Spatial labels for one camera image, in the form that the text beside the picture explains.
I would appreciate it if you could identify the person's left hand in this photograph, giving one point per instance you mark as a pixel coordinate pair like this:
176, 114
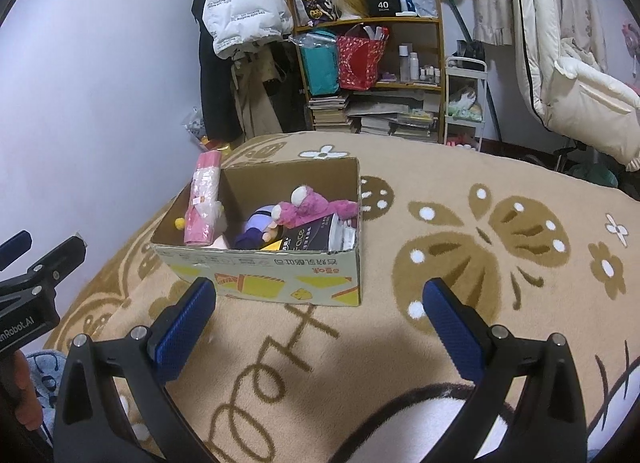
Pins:
27, 385

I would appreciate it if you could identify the tall white bottle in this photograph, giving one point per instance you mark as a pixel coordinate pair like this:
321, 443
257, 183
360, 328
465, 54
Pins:
404, 65

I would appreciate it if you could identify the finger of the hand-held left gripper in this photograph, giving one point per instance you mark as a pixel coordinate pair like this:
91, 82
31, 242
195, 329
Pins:
50, 273
15, 248

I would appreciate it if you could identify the purple plush doll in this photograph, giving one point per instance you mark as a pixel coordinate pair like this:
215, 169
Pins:
250, 235

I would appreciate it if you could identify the black hanging garment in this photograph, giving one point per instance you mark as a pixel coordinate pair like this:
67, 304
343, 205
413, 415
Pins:
215, 88

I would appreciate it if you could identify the white printed puffer jacket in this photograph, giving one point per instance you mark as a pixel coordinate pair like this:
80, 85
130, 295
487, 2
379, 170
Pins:
245, 3

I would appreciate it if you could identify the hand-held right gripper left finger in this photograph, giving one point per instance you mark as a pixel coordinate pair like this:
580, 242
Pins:
185, 323

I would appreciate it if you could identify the row of small bottles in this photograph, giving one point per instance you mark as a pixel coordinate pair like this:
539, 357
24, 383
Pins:
430, 75

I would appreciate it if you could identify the beige hanging coat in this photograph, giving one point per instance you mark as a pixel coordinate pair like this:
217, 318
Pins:
255, 98

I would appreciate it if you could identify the wooden shelf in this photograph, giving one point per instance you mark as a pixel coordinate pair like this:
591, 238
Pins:
440, 33

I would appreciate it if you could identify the clear plastic bag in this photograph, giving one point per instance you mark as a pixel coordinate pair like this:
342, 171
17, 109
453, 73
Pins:
194, 125

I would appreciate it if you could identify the short white bottle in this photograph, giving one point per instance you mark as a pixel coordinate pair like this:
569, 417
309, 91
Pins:
414, 68

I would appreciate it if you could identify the white trolley cart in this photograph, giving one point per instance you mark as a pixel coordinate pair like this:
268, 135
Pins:
465, 103

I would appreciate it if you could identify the cream puffer coat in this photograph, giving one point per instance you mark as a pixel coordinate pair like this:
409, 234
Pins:
575, 68

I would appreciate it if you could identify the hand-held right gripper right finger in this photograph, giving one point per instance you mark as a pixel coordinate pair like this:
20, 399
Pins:
450, 328

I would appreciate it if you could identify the printed cardboard box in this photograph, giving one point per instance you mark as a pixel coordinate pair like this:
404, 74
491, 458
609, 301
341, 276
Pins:
260, 288

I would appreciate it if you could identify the gold foil packet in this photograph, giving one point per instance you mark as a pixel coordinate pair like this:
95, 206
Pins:
217, 145

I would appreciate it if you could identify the pink plush bear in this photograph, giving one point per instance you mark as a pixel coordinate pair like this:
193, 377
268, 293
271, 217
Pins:
310, 208

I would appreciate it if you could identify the red patterned bag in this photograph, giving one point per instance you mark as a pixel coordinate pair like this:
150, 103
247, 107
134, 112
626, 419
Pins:
360, 60

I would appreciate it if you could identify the stack of books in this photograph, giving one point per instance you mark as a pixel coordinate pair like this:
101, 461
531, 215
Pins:
327, 113
395, 120

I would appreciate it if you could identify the pink plastic packet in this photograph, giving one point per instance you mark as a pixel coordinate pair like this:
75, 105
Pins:
202, 193

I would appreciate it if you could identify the teal bag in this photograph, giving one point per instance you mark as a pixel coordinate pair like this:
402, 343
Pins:
320, 65

